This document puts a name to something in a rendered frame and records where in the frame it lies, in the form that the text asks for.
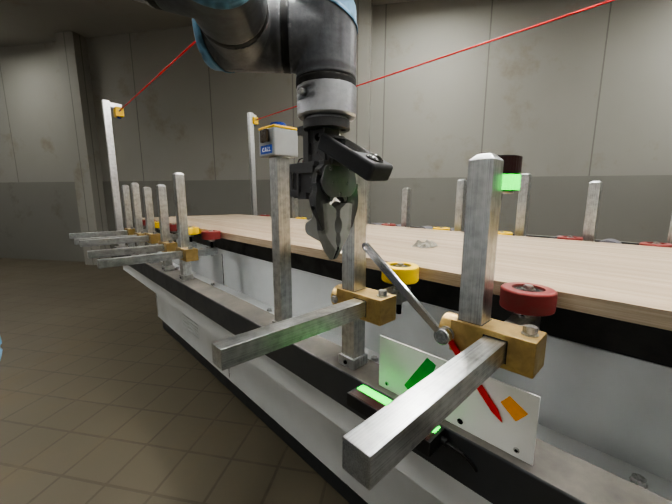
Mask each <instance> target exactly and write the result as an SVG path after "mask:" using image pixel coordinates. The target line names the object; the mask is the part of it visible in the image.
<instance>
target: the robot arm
mask: <svg viewBox="0 0 672 504"><path fill-rule="evenodd" d="M134 1H138V2H141V3H145V4H147V5H149V6H150V7H152V8H156V9H159V10H163V11H166V12H170V13H174V14H178V15H182V16H186V17H190V18H192V25H193V31H194V36H195V40H196V44H197V47H198V50H199V52H200V53H201V54H202V58H203V60H204V62H205V63H206V64H207V65H208V66H209V67H210V68H211V69H213V70H215V71H223V72H225V73H235V72H253V73H288V74H296V89H297V117H298V118H299V119H300V120H301V121H303V126H299V127H297V136H301V137H303V158H300V159H299V160H298V163H295V164H289V168H290V197H294V198H298V199H309V203H310V207H311V210H312V213H313V217H312V219H310V220H309V221H308V222H306V224H305V231H306V233H307V235H309V236H311V237H312V238H314V239H316V240H318V241H320V243H321V245H322V248H323V250H324V252H325V254H326V255H327V256H328V258H329V259H330V260H333V259H336V258H337V257H338V255H339V253H340V252H341V250H342V248H343V246H344V244H345V242H346V240H347V238H348V235H349V232H350V229H351V228H352V227H353V223H354V220H355V216H356V213H357V208H358V191H357V189H358V184H356V176H355V173H356V174H357V175H359V176H360V177H362V178H363V179H364V180H366V181H387V180H388V179H389V177H390V174H391V172H392V170H393V166H392V165H391V164H390V163H388V162H386V161H385V160H383V159H382V158H381V157H380V156H379V155H377V154H373V153H371V152H369V151H368V150H366V149H364V148H362V147H361V146H359V145H357V144H356V143H354V142H352V141H351V140H349V139H347V138H345V137H344V136H340V135H339V134H342V133H346V132H349V131H350V122H351V121H353V120H355V118H356V96H357V88H356V47H357V34H358V25H357V20H356V6H355V3H354V0H134ZM301 159H303V161H302V163H301V162H299V161H300V160H301ZM292 173H293V177H292ZM334 198H337V199H338V200H339V201H340V202H338V201H334V202H333V203H332V204H329V202H332V201H333V199H334Z"/></svg>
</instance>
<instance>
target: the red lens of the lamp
mask: <svg viewBox="0 0 672 504"><path fill-rule="evenodd" d="M499 157H500V158H502V159H503V160H504V167H503V172H520V173H521V171H522V161H523V157H522V156H499Z"/></svg>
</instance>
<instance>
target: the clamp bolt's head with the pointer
mask: <svg viewBox="0 0 672 504"><path fill-rule="evenodd" d="M442 327H446V328H448V329H449V330H450V332H451V333H452V340H451V342H450V343H448V344H449V346H450V347H451V349H452V351H453V352H454V354H455V355H458V354H459V353H460V352H461V351H460V350H459V348H458V346H457V345H456V343H455V342H454V340H453V339H454V332H453V330H452V329H451V328H450V327H448V326H442ZM435 337H436V340H437V341H438V342H440V343H441V344H442V343H444V342H446V341H447V335H446V334H445V333H444V332H443V331H440V330H439V331H438V332H437V333H435ZM477 390H478V391H479V393H480V395H481V396H482V398H483V399H484V401H485V402H486V404H487V406H488V407H489V409H490V410H491V412H492V413H493V414H494V415H495V416H496V417H497V418H498V419H499V420H500V421H501V422H502V419H501V416H500V413H499V410H498V408H497V407H496V405H495V404H494V402H493V401H492V399H491V398H490V396H489V394H488V393H487V391H486V390H485V388H484V387H483V385H482V384H481V385H480V386H479V387H478V388H477Z"/></svg>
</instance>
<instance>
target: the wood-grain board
mask: <svg viewBox="0 0 672 504"><path fill-rule="evenodd" d="M187 219H188V227H189V226H192V227H199V234H201V232H202V231H206V230H219V231H221V238H223V239H228V240H233V241H238V242H243V243H247V244H252V245H257V246H262V247H267V248H272V227H271V217H269V216H256V215H243V214H228V215H201V216H187ZM308 221H309V220H307V219H295V218H290V238H291V253H296V254H301V255H306V256H310V257H315V258H320V259H325V260H330V259H329V258H328V256H327V255H326V254H325V252H324V250H323V248H322V245H321V243H320V241H318V240H316V239H314V238H312V237H311V236H309V235H307V233H306V231H305V224H306V222H308ZM463 238H464V232H462V231H449V230H436V229H423V228H410V227H398V226H385V225H372V224H367V227H366V242H368V243H369V244H370V245H371V246H372V247H373V249H374V250H375V251H376V252H377V253H378V254H379V255H380V257H381V258H382V259H383V260H384V261H385V262H386V263H387V262H408V263H414V264H417V265H418V266H419V279H422V280H427V281H432V282H436V283H441V284H446V285H451V286H456V287H460V283H461V268H462V253H463ZM417 240H420V241H421V242H425V241H426V240H429V241H431V240H432V241H434V242H435V243H437V245H438V246H437V247H434V248H433V247H429V248H419V247H412V245H414V244H415V243H416V241H417ZM330 261H335V262H340V263H342V250H341V252H340V253H339V255H338V257H337V258H336V259H333V260H330ZM509 282H524V283H533V284H538V285H543V286H547V287H550V288H552V289H554V290H556V291H557V293H558V297H557V305H556V307H558V308H562V309H567V310H572V311H577V312H582V313H587V314H592V315H596V316H601V317H606V318H611V319H616V320H621V321H625V322H630V323H635V324H640V325H645V326H650V327H655V328H659V329H664V330H669V331H672V248H668V247H655V246H642V245H629V244H616V243H604V242H591V241H578V240H565V239H552V238H539V237H526V236H513V235H501V234H498V238H497V250H496V262H495V274H494V285H493V294H495V295H499V296H500V288H501V285H502V284H504V283H509Z"/></svg>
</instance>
